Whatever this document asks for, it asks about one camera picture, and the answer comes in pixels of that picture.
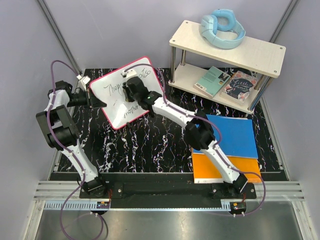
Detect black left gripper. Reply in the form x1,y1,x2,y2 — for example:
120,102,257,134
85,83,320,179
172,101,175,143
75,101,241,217
67,88,107,110

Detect pink framed whiteboard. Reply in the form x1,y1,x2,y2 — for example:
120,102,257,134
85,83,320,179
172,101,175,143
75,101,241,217
89,56,163,130

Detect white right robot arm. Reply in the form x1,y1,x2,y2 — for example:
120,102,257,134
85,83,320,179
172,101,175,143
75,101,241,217
122,74,248,199

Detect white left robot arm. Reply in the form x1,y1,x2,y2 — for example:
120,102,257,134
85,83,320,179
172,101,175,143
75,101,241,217
36,80,108,198

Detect black marble pattern mat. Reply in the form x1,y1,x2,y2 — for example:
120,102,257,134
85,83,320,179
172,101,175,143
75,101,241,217
72,68,284,177

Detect teal paperback book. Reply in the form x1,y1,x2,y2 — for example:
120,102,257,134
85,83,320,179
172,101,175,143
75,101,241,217
193,66,231,98

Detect Little Women book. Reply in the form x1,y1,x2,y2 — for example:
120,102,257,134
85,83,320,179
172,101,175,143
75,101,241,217
219,70,258,106

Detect orange notebook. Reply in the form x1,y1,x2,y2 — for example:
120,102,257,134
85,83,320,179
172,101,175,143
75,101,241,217
191,137,261,184

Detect light blue headphones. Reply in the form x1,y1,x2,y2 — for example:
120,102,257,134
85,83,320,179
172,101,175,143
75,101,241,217
199,9,246,50

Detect blue notebook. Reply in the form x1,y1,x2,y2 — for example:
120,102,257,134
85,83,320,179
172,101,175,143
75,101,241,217
207,114,258,159

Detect white two-tier shelf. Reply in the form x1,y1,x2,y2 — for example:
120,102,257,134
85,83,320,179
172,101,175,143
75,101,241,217
169,20,286,114

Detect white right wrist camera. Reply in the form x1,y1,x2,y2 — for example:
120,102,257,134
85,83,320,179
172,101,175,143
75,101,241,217
121,69,138,80

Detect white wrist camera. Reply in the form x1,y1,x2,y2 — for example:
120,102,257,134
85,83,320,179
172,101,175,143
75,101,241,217
76,75,91,92
121,69,138,80

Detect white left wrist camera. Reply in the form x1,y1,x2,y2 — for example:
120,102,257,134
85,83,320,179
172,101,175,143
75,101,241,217
76,75,91,92

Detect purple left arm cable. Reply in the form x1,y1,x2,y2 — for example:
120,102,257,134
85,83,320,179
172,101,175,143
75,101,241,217
50,59,109,240

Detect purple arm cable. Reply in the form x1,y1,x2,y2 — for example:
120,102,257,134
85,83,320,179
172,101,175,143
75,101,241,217
123,62,267,218
50,59,109,240

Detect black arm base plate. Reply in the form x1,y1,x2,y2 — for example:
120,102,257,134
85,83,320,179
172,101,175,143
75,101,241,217
78,172,257,210

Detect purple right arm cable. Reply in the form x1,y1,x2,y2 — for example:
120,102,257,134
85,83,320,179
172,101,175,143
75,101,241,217
123,62,267,218

